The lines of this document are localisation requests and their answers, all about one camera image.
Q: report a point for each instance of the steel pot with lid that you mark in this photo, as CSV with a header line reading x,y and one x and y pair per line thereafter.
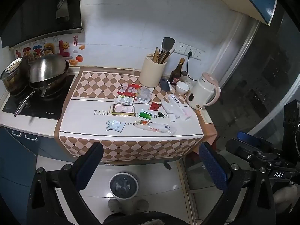
x,y
13,78

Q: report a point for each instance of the round grey trash bin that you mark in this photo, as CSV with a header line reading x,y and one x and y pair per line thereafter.
x,y
123,185

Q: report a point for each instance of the green white sachet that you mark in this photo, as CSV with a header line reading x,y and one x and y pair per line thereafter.
x,y
145,114

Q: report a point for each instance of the green white small box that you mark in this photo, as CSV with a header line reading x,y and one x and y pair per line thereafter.
x,y
125,100

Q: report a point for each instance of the grey slipper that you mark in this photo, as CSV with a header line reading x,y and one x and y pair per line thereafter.
x,y
141,205
115,205

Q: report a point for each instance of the black range hood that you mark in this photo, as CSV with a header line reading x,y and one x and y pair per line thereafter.
x,y
35,11

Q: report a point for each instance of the long clear plastic wrapper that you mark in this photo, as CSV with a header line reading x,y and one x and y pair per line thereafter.
x,y
154,129

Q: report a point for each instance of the blue cream wall cabinet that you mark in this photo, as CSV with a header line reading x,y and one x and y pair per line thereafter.
x,y
250,0

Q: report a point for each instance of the glass sliding door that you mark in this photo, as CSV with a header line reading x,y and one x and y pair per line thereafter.
x,y
257,86

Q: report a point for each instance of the steel wok with lid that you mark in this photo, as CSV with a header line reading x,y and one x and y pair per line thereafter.
x,y
54,84

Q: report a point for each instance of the white pink electric kettle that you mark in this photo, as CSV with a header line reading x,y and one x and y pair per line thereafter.
x,y
202,93

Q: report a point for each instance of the blue kitchen cabinet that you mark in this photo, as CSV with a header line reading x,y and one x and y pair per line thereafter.
x,y
16,154

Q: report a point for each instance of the steel wok lid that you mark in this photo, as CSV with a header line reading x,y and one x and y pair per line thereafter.
x,y
46,68

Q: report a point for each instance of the black induction cooktop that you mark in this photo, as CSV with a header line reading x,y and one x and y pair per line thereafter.
x,y
46,105

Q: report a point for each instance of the grey spatula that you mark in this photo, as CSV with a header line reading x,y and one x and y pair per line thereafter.
x,y
168,44

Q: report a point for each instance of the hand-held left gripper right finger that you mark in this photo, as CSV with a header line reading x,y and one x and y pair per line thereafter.
x,y
212,166

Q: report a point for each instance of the person's dark fuzzy clothing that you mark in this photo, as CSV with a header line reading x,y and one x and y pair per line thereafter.
x,y
150,218

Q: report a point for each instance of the white wall outlet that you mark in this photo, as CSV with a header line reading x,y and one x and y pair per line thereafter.
x,y
200,54
191,50
181,48

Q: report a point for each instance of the small red sachet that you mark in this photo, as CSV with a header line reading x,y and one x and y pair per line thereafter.
x,y
154,106

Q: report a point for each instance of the silver blue wrapper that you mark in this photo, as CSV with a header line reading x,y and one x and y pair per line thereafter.
x,y
114,126

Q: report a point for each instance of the dark blue phone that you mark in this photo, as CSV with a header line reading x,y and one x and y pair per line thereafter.
x,y
165,84

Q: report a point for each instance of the white pink toothpaste box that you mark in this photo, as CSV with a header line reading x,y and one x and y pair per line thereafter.
x,y
179,104

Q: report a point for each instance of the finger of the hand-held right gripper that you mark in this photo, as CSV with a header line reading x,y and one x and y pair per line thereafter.
x,y
241,148
248,137

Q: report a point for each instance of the bunch of wooden chopsticks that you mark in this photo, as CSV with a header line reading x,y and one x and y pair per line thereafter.
x,y
160,56

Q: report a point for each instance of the small dark green sachet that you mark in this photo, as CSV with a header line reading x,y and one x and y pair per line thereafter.
x,y
161,114

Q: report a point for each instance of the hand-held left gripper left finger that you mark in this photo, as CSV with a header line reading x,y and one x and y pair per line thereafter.
x,y
90,164

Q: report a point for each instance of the dark sauce bottle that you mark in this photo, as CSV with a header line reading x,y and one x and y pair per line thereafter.
x,y
176,75

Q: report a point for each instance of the checkered brown table cloth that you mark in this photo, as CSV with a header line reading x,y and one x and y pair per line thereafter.
x,y
93,126

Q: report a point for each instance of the colourful wall stickers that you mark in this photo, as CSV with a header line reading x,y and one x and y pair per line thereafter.
x,y
63,50

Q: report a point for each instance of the white toothpaste tube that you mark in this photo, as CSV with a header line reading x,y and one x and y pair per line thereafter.
x,y
169,111

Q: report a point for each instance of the white cup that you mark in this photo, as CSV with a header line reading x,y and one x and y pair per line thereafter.
x,y
182,88

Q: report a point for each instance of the red clear sugar bag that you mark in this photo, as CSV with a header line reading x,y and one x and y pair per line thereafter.
x,y
134,91

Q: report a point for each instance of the cream utensil holder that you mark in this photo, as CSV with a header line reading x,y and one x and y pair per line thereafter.
x,y
151,73

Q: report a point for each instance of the small seasoning jar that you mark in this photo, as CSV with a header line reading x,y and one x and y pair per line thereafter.
x,y
184,75

